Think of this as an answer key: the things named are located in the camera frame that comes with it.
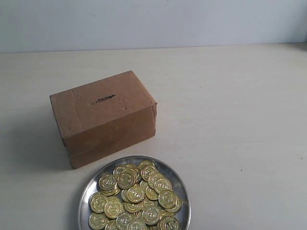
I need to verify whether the gold coin top of pile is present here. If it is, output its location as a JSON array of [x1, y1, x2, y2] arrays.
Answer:
[[118, 172, 135, 190]]

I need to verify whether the gold coin on plate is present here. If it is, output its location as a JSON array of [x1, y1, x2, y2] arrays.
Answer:
[[158, 190, 177, 208], [104, 200, 123, 219]]

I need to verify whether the gold coin right on plate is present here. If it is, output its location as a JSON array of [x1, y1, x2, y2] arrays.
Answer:
[[158, 190, 177, 208]]

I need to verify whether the brown cardboard box with slot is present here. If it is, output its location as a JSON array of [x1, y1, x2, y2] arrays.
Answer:
[[49, 70, 157, 169]]

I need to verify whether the gold coin left on plate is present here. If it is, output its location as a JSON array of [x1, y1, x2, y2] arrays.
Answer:
[[104, 200, 123, 219]]

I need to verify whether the round steel plate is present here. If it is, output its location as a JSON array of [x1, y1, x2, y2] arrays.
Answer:
[[78, 156, 191, 230]]

